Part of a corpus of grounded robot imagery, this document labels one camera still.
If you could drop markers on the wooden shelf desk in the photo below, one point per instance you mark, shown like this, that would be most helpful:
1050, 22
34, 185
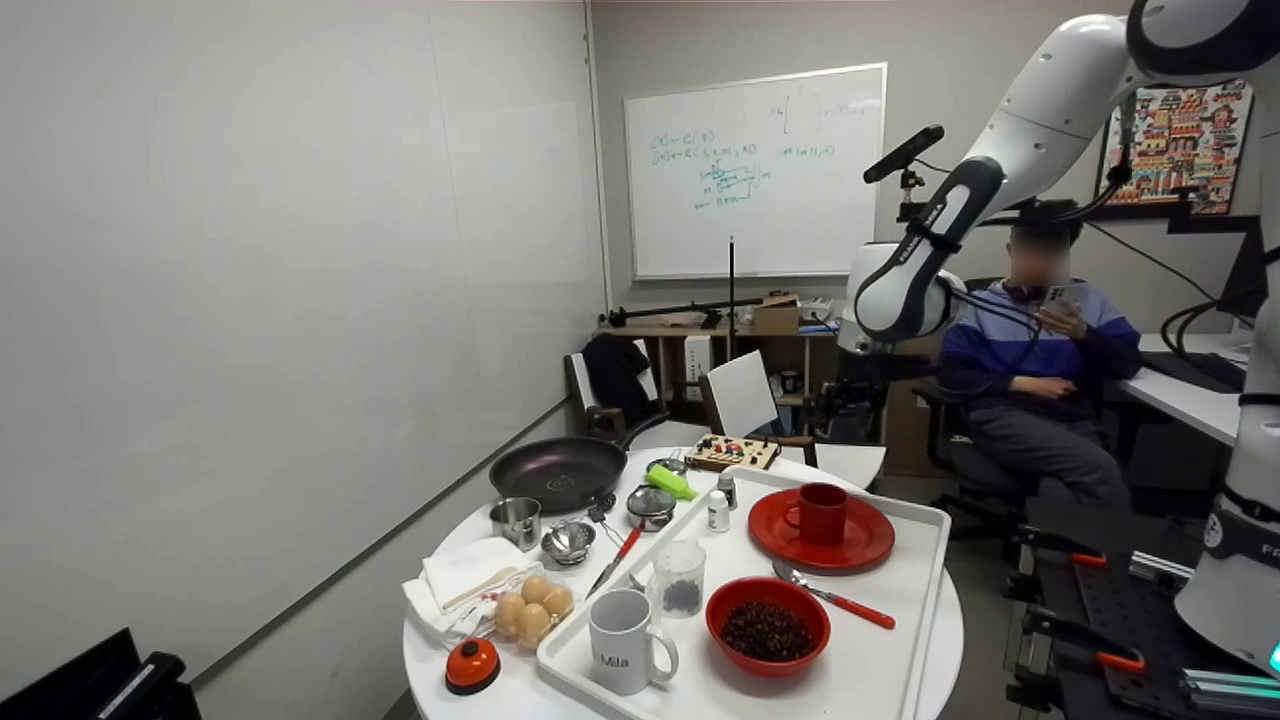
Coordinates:
693, 330

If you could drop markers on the white paper napkins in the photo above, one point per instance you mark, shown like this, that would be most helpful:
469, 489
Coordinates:
462, 569

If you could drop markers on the black office chair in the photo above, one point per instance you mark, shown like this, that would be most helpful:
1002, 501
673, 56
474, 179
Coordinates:
983, 466

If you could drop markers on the small steel bowl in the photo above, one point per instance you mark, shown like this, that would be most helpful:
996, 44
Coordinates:
564, 541

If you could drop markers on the dark nonstick frying pan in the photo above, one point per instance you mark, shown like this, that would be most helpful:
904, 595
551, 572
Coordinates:
554, 472

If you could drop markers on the black camera on stand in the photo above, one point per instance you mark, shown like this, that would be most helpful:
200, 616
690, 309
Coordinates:
904, 154

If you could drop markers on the white office desk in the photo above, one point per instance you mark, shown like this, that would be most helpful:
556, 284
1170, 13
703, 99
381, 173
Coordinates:
1185, 392

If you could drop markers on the black robot stand frame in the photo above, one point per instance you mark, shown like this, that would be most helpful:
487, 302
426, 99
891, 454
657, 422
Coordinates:
1067, 625

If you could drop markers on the small steel cup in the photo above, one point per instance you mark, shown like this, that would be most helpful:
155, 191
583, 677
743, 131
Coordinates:
513, 522

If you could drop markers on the beige egg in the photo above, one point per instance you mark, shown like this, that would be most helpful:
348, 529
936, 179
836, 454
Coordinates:
556, 603
533, 625
533, 588
508, 612

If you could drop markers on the white paper sheet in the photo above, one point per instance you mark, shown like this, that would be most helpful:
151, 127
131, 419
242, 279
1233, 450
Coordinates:
743, 392

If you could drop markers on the wall whiteboard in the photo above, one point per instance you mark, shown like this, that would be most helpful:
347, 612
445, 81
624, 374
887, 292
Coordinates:
761, 173

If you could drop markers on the lime green plastic tool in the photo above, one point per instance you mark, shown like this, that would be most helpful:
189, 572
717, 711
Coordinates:
671, 482

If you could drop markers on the black bag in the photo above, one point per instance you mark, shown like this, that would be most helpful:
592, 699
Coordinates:
616, 381

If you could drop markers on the wooden board with pegs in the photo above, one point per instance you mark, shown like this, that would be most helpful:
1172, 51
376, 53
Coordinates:
733, 454

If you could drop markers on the grey pepper shaker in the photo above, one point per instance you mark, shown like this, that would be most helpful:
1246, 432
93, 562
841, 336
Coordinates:
729, 489

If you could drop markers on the black boom stand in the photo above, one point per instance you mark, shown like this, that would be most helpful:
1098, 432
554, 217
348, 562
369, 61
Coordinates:
729, 273

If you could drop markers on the orange glossy plate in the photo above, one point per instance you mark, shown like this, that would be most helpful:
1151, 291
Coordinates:
852, 545

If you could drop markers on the white plastic tray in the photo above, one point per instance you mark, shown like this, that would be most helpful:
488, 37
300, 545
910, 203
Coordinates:
865, 666

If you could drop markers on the clear glass jar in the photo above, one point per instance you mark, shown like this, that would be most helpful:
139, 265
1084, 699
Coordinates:
682, 582

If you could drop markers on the cardboard box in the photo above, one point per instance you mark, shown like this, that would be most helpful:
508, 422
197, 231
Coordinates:
772, 319

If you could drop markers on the seated person in blue sweater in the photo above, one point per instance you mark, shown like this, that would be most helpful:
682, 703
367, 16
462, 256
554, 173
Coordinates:
1024, 360

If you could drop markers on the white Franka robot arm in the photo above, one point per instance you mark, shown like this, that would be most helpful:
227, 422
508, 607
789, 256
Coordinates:
1067, 93

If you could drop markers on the red bowl with beans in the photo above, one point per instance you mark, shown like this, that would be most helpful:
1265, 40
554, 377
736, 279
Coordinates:
766, 661

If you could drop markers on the white ceramic mug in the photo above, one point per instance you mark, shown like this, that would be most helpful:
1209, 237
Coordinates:
621, 646

